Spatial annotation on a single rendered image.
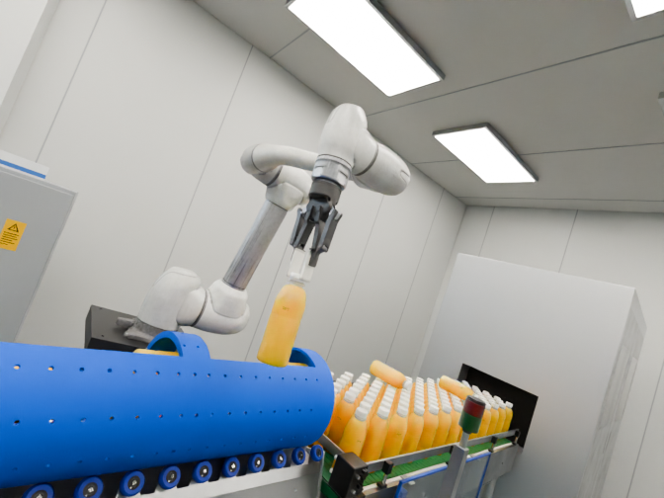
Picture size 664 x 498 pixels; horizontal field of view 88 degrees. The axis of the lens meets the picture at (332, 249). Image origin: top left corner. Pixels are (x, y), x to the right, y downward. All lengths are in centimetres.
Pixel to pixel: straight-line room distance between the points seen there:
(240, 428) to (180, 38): 345
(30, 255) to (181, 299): 109
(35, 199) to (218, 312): 121
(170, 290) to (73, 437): 70
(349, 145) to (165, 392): 65
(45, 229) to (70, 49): 181
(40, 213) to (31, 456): 164
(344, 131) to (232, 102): 305
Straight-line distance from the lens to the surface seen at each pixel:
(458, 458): 135
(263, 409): 92
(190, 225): 362
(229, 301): 141
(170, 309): 137
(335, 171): 81
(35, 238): 228
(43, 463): 79
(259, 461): 105
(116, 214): 354
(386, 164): 91
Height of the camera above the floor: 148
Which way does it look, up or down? 4 degrees up
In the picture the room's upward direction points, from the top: 20 degrees clockwise
